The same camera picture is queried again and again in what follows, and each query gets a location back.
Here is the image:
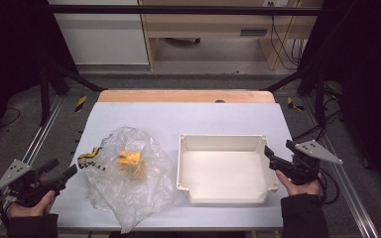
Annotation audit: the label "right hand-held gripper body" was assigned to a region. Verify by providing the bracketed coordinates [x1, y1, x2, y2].
[269, 140, 344, 186]

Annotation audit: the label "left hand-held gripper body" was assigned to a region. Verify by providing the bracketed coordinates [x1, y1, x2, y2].
[0, 159, 67, 208]

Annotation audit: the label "yellow drink carton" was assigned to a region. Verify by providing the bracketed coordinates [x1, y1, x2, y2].
[116, 150, 147, 179]

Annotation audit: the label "clear plastic bag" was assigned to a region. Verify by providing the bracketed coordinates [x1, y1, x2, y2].
[76, 126, 177, 234]

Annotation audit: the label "person's right hand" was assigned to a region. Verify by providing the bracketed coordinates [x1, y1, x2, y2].
[275, 170, 323, 197]

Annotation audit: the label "person's left hand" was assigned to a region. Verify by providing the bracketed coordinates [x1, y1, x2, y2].
[8, 189, 57, 219]

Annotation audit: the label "yellow black tape piece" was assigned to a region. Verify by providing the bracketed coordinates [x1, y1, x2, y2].
[73, 94, 89, 114]
[285, 96, 306, 112]

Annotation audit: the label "white plastic bin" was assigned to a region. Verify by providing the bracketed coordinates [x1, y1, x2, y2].
[176, 133, 280, 204]

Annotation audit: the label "white table mat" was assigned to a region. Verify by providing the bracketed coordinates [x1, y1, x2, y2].
[50, 101, 325, 231]

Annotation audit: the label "dark curtain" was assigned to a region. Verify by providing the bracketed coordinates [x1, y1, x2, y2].
[0, 0, 77, 150]
[297, 0, 381, 202]

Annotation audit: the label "wooden table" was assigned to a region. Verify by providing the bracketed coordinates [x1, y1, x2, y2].
[97, 89, 276, 104]

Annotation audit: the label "white cabinet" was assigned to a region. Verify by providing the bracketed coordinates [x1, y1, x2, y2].
[47, 0, 150, 65]

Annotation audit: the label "light wooden desk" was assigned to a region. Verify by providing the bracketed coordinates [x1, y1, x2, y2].
[138, 0, 325, 71]

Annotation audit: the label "aluminium floor rail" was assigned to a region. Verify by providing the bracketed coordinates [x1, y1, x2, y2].
[0, 94, 64, 238]
[301, 96, 381, 238]

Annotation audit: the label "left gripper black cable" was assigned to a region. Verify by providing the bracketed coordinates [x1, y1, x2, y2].
[0, 192, 16, 230]

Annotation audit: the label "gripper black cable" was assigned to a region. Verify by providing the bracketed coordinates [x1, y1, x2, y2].
[0, 192, 16, 230]
[317, 168, 341, 205]

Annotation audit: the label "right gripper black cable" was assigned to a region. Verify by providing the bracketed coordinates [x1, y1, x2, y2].
[317, 168, 341, 205]

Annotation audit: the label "black floor cables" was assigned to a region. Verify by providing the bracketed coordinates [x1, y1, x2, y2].
[292, 80, 345, 143]

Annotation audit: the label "thin black floor cable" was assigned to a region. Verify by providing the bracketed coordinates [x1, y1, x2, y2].
[0, 106, 22, 129]

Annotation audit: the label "black frame strut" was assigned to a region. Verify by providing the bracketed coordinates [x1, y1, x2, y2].
[260, 63, 329, 128]
[39, 63, 109, 127]

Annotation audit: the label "black hanging cables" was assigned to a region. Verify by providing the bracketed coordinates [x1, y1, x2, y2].
[267, 1, 308, 71]

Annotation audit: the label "black horizontal frame bar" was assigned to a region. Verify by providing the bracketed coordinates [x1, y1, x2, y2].
[51, 4, 322, 17]

